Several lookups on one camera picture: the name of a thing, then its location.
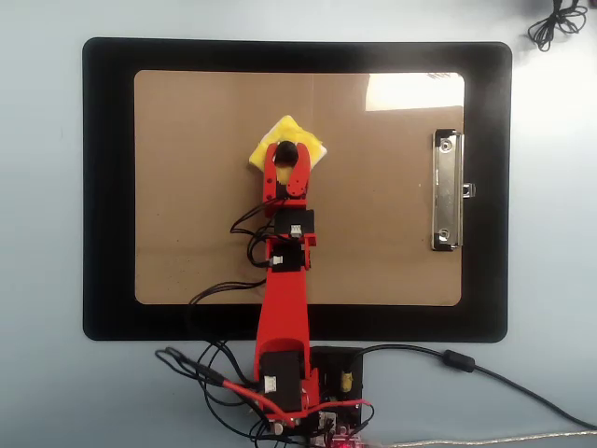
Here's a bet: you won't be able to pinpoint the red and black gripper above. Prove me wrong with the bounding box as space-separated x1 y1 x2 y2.
262 142 316 236

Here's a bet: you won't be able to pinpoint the yellow sponge with black knob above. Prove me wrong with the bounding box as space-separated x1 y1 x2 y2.
246 114 328 184

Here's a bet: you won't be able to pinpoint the black robot base box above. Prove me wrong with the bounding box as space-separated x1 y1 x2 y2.
309 345 366 424

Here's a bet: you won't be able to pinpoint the brown clipboard board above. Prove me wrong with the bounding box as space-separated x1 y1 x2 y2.
133 69 466 308

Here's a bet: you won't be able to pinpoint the silver metal clipboard clip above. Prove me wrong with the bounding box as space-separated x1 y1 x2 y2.
429 128 478 253

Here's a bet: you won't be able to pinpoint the black rectangular mat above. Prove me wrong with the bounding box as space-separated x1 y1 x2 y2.
81 36 513 343

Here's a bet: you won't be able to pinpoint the red circuit board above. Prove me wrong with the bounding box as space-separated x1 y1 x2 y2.
307 422 374 448

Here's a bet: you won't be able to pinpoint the black robot servo wires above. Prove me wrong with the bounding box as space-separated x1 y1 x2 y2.
154 195 299 448

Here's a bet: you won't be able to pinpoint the red wire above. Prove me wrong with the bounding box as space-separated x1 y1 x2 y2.
221 378 375 433

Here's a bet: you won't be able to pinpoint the black power cable with ferrite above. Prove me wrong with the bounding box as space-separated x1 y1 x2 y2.
360 343 597 429

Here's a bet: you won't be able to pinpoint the black coiled thin cable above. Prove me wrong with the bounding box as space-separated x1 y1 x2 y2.
526 0 590 51

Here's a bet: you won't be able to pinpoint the silver braided USB cable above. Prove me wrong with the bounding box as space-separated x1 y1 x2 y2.
366 429 597 448

